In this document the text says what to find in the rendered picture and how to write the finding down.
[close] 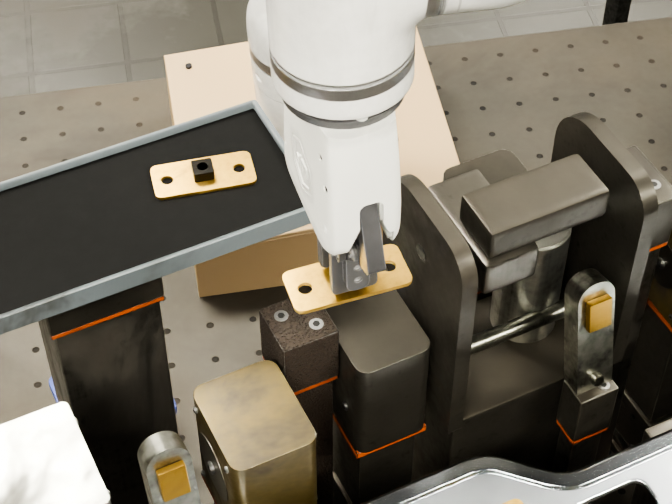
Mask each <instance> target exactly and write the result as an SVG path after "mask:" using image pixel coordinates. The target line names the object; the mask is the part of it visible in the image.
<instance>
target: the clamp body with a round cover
mask: <svg viewBox="0 0 672 504"><path fill-rule="evenodd" d="M193 397H194V405H195V407H193V412H194V413H195V414H196V421H197V429H198V437H199V445H200V453H201V461H202V469H203V470H201V476H202V478H203V480H204V482H205V484H206V486H207V488H208V490H209V492H210V494H211V496H212V498H213V500H214V504H317V499H318V495H317V467H316V437H317V433H316V432H315V429H314V427H313V426H312V424H311V422H310V420H309V419H308V417H307V415H306V413H305V412H304V410H303V408H302V407H301V405H300V403H299V401H298V400H297V398H296V396H295V394H294V393H293V391H292V389H291V387H290V386H289V384H288V382H287V381H286V379H285V377H284V375H283V374H282V372H281V370H280V368H279V367H278V365H277V364H276V363H274V362H273V361H270V360H263V361H259V362H257V363H254V364H251V365H249V366H246V367H244V368H241V369H238V370H236V371H233V372H231V373H228V374H225V375H223V376H220V377H218V378H215V379H212V380H210V381H207V382H205V383H202V384H200V385H198V386H197V387H196V388H195V390H194V393H193Z"/></svg>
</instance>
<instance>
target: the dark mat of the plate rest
mask: <svg viewBox="0 0 672 504"><path fill-rule="evenodd" d="M239 151H247V152H249V153H250V156H251V159H252V163H253V166H254V170H255V173H256V178H257V181H256V183H255V184H253V185H249V186H243V187H237V188H232V189H226V190H220V191H214V192H208V193H202V194H196V195H190V196H184V197H179V198H173V199H167V200H159V199H157V198H156V196H155V192H154V187H153V183H152V178H151V173H150V170H151V168H152V167H153V166H156V165H161V164H167V163H173V162H179V161H185V160H191V159H197V158H203V157H209V156H215V155H221V154H227V153H233V152H239ZM302 207H304V206H303V204H302V201H301V199H300V197H299V194H298V192H297V190H296V187H295V185H294V183H293V180H292V178H291V175H290V173H289V170H288V167H287V163H286V159H285V155H284V154H283V152H282V151H281V149H280V148H279V146H278V145H277V143H276V142H275V140H274V139H273V137H272V136H271V134H270V133H269V131H268V130H267V128H266V127H265V125H264V124H263V122H262V121H261V119H260V117H259V116H258V114H257V113H256V111H255V110H254V109H250V110H247V111H244V112H241V113H238V114H235V115H231V116H228V117H225V118H222V119H219V120H216V121H213V122H210V123H207V124H204V125H201V126H198V127H195V128H192V129H189V130H186V131H183V132H180V133H177V134H174V135H171V136H168V137H165V138H162V139H159V140H156V141H152V142H149V143H146V144H143V145H140V146H137V147H134V148H131V149H128V150H125V151H122V152H119V153H116V154H113V155H110V156H107V157H104V158H101V159H98V160H95V161H92V162H89V163H86V164H83V165H80V166H77V167H73V168H70V169H67V170H64V171H61V172H58V173H55V174H52V175H49V176H46V177H43V178H40V179H37V180H34V181H31V182H28V183H25V184H22V185H19V186H16V187H13V188H10V189H7V190H4V191H1V192H0V314H3V313H6V312H9V311H12V310H14V309H17V308H20V307H23V306H26V305H29V304H31V303H34V302H37V301H40V300H43V299H45V298H48V297H51V296H54V295H57V294H60V293H62V292H65V291H68V290H71V289H74V288H76V287H79V286H82V285H85V284H88V283H91V282H93V281H96V280H99V279H102V278H105V277H108V276H110V275H113V274H116V273H119V272H122V271H124V270H127V269H130V268H133V267H136V266H139V265H141V264H144V263H147V262H150V261H153V260H155V259H158V258H161V257H164V256H167V255H170V254H172V253H175V252H178V251H181V250H184V249H186V248H189V247H192V246H195V245H198V244H201V243H203V242H206V241H209V240H212V239H215V238H217V237H220V236H223V235H226V234H229V233H232V232H234V231H237V230H240V229H243V228H246V227H249V226H251V225H254V224H257V223H260V222H263V221H265V220H268V219H271V218H274V217H277V216H280V215H282V214H285V213H288V212H291V211H294V210H296V209H299V208H302Z"/></svg>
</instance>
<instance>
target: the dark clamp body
mask: <svg viewBox="0 0 672 504"><path fill-rule="evenodd" d="M325 310H326V311H327V313H328V314H329V316H330V318H331V319H332V321H333V322H334V324H335V326H336V327H337V329H338V330H339V374H338V379H335V380H333V504H361V503H363V502H366V501H368V500H371V499H373V498H375V497H378V496H380V495H382V494H385V493H387V492H389V491H392V490H394V489H396V488H399V487H401V486H403V485H406V484H408V483H410V482H412V470H413V457H414V443H415V435H416V434H418V433H421V432H423V431H425V430H426V424H425V423H424V416H425V403H426V391H427V378H428V366H429V353H430V340H429V338H428V336H427V335H426V333H425V332H424V331H423V329H422V328H421V326H420V325H419V323H418V322H417V320H416V319H415V317H414V316H413V314H412V313H411V311H410V310H409V308H408V307H407V305H406V304H405V302H404V301H403V299H402V298H401V296H400V295H399V293H398V292H397V290H396V289H395V290H392V291H388V292H384V293H380V294H377V295H373V296H369V297H366V298H362V299H358V300H355V301H351V302H347V303H344V304H340V305H336V306H332V307H329V308H325Z"/></svg>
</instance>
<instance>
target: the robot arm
mask: <svg viewBox="0 0 672 504"><path fill-rule="evenodd" d="M524 1H527V0H249V2H248V6H247V13H246V27H247V36H248V45H249V52H250V59H251V67H252V74H253V81H254V89H255V96H256V100H257V102H258V103H259V105H260V106H261V108H262V109H263V111H264V112H265V114H266V115H267V117H268V118H269V120H270V121H271V123H272V124H273V126H274V127H275V129H276V130H277V132H278V133H279V135H280V136H281V138H282V139H283V141H284V149H285V159H286V163H287V167H288V170H289V173H290V175H291V178H292V180H293V183H294V185H295V187H296V190H297V192H298V194H299V197H300V199H301V201H302V204H303V206H304V208H305V211H306V213H307V215H308V217H309V220H310V222H311V224H312V226H313V228H314V231H315V233H316V235H317V246H318V261H319V263H320V265H321V267H324V268H328V267H329V275H330V288H331V291H332V293H333V294H335V295H337V294H341V293H345V292H349V291H355V290H359V289H362V288H364V287H368V286H371V285H374V284H375V283H376V282H377V280H378V274H377V273H378V272H382V271H385V270H386V263H385V256H384V249H383V241H382V234H381V227H380V224H381V226H382V228H383V230H384V233H385V235H386V237H387V238H390V239H391V240H393V239H394V238H395V237H396V235H397V234H398V231H399V227H400V217H401V180H400V160H399V147H398V141H399V139H398V135H397V124H396V115H395V110H396V109H397V108H398V107H399V106H400V104H401V102H402V101H403V99H404V96H405V95H406V93H407V92H408V91H409V89H410V87H411V85H412V83H413V79H414V73H415V33H416V25H417V24H418V23H419V22H420V21H422V20H424V19H426V18H428V17H432V16H438V15H446V14H457V13H468V12H478V11H485V10H493V9H500V8H504V7H509V6H513V5H516V4H519V3H522V2H524Z"/></svg>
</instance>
